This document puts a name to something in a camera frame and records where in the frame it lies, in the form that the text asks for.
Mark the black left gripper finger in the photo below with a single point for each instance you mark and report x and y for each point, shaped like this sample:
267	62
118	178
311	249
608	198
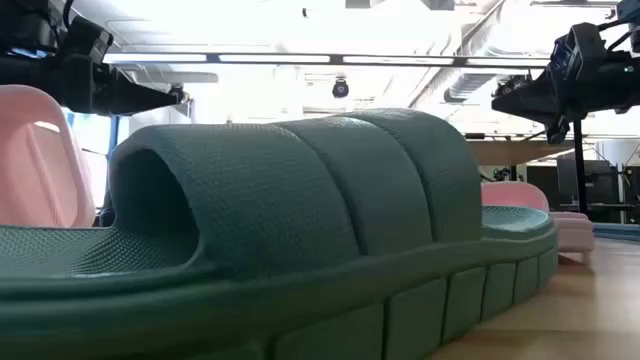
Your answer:
145	97

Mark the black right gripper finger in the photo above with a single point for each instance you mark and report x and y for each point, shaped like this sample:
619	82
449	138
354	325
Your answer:
530	105
557	132

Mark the pink rubber slide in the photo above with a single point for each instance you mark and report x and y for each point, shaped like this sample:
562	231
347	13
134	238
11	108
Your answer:
570	230
40	175

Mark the black rubber slide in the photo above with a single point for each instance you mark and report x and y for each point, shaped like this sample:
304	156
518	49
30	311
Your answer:
106	218

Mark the green rubber slide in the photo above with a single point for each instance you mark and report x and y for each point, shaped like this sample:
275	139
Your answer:
300	200

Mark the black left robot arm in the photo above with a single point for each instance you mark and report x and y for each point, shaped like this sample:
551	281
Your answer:
25	30

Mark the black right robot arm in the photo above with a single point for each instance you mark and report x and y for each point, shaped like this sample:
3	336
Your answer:
630	12

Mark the black ceiling spotlight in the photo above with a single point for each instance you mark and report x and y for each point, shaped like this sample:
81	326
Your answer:
176	89
510	82
340	88

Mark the long ceiling light strip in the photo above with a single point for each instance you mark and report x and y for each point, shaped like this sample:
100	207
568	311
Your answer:
275	58

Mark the wooden shelf with black frame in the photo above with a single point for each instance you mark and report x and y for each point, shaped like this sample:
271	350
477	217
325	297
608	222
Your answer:
515	152

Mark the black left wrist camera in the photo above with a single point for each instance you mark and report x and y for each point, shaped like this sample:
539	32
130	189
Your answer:
87	40

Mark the silver ventilation duct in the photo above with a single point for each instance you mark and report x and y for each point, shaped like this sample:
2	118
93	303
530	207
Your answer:
465	85

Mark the black aluminium rig frame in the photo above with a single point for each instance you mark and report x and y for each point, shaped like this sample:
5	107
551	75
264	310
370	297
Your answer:
617	232

